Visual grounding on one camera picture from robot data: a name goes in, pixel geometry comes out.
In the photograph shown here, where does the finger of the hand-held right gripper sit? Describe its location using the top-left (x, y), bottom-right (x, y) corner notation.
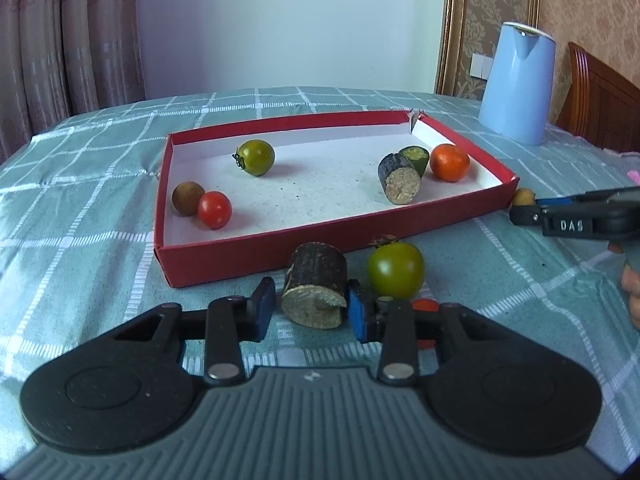
top-left (510, 200), bottom-right (640, 241)
top-left (537, 186), bottom-right (640, 207)

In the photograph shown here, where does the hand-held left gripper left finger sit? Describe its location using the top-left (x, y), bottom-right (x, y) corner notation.
top-left (114, 276), bottom-right (277, 387)

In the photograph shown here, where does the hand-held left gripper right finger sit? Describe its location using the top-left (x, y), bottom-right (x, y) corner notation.
top-left (346, 279), bottom-right (507, 389)

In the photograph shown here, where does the dark sugarcane piece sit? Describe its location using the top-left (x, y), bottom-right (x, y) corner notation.
top-left (377, 152), bottom-right (422, 206)
top-left (280, 242), bottom-right (349, 330)

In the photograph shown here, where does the red cherry tomato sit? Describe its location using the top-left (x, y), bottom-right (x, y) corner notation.
top-left (410, 298), bottom-right (441, 351)
top-left (197, 190), bottom-right (233, 230)

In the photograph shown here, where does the red cardboard box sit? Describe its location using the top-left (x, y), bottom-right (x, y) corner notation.
top-left (152, 109), bottom-right (519, 289)

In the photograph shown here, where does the orange tomato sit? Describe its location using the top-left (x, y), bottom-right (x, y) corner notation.
top-left (429, 143), bottom-right (471, 183)

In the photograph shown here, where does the brown longan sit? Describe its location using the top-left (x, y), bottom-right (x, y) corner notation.
top-left (171, 181), bottom-right (207, 217)

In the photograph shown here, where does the green tomato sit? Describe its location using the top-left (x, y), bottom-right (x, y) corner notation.
top-left (232, 139), bottom-right (276, 178)
top-left (367, 236), bottom-right (426, 301)

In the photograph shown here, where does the green cucumber piece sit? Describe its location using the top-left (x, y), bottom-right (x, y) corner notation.
top-left (399, 145), bottom-right (430, 179)

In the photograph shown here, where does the person's right hand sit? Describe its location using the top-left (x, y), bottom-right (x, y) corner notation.
top-left (607, 241), bottom-right (640, 331)

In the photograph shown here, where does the brown wooden chair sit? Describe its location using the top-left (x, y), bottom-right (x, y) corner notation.
top-left (555, 41), bottom-right (640, 153)

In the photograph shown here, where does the blue electric kettle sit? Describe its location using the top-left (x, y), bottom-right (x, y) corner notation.
top-left (477, 21), bottom-right (557, 147)

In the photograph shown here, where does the gold framed wallpaper panel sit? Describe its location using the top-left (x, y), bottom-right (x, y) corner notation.
top-left (434, 0), bottom-right (542, 101)

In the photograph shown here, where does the green plaid tablecloth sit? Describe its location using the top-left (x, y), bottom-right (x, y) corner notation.
top-left (0, 85), bottom-right (640, 480)

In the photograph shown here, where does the brown patterned curtain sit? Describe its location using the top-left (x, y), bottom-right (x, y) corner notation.
top-left (0, 0), bottom-right (147, 166)

